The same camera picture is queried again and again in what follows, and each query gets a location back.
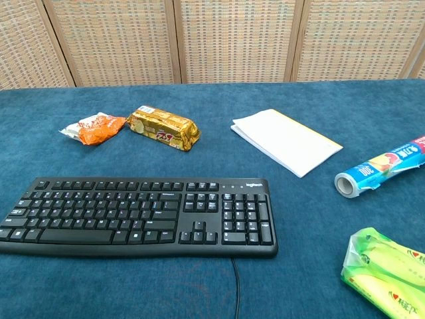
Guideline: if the orange white snack packet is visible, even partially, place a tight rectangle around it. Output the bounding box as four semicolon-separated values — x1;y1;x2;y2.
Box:
58;112;128;146

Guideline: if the blue cling film roll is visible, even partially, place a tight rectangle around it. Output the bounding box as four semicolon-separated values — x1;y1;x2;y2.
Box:
334;134;425;200

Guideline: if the woven folding screen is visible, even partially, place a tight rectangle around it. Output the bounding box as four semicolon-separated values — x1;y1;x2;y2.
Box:
0;0;425;91

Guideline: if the white paper notepad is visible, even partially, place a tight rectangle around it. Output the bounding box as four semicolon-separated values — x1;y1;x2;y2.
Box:
230;108;344;179

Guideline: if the gold foil biscuit pack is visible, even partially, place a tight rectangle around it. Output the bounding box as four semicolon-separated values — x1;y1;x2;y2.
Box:
126;105;202;152

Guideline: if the green plastic bag pack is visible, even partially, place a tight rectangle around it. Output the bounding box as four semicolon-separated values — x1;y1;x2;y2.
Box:
341;227;425;319

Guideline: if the black Logitech keyboard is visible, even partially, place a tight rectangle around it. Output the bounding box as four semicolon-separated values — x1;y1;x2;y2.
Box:
0;176;279;259

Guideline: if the black cable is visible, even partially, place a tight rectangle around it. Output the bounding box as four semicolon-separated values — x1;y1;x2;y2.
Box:
230;257;241;319

